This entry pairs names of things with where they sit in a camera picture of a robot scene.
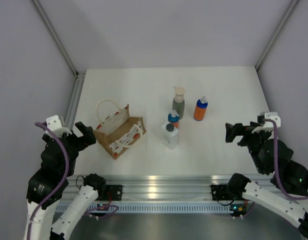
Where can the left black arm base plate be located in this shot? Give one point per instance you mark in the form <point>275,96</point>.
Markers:
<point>113,192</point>

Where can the left aluminium frame post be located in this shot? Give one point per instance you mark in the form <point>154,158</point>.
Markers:
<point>54,35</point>

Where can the aluminium front rail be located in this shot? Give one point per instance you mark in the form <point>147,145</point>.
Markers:
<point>167,188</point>

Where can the aluminium frame post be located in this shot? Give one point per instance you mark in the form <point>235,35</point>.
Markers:
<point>278,30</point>
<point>54,35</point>

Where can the white slotted cable duct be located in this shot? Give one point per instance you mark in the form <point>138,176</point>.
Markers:
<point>181,208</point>

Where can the right aluminium frame post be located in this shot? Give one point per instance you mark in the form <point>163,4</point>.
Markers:
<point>278,30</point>

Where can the burlap watermelon canvas bag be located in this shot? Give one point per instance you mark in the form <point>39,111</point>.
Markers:
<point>119,131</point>

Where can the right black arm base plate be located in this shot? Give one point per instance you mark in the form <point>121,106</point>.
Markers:
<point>220,193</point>

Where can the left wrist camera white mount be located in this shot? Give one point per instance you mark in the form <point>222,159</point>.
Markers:
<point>57,125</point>

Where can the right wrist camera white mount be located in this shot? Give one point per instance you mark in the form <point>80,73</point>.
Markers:
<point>267,121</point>

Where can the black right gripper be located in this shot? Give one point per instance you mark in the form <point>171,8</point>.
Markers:
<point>238,130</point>

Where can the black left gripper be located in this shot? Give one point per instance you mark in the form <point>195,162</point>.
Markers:
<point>83,141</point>

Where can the grey pump bottle beige top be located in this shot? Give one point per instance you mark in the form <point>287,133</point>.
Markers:
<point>178,103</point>

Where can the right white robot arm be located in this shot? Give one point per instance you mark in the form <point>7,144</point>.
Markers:
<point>271,156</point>

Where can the white bottle grey cap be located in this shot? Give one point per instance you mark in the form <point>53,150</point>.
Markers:
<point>169,135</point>

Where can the small orange blue pump bottle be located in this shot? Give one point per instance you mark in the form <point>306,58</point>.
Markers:
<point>174,118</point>

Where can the orange bottle blue pump top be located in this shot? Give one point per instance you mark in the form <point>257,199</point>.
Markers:
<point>200,108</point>

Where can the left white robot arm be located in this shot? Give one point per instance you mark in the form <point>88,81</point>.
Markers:
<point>46,186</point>

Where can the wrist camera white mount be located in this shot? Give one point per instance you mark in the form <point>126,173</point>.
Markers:
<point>57,125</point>
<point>267,121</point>

